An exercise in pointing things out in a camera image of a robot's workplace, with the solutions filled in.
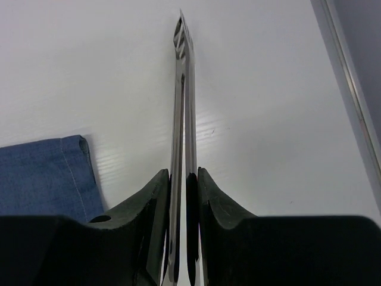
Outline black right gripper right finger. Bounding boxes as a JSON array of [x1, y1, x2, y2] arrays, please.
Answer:
[[198, 168, 380, 285]]

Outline silver metal tongs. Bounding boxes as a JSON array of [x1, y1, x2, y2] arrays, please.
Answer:
[[162, 14, 201, 285]]

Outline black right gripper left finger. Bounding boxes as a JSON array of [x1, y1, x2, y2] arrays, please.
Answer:
[[1, 169, 170, 285]]

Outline blue fish placemat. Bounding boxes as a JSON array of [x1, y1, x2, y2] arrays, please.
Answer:
[[1, 135, 104, 222]]

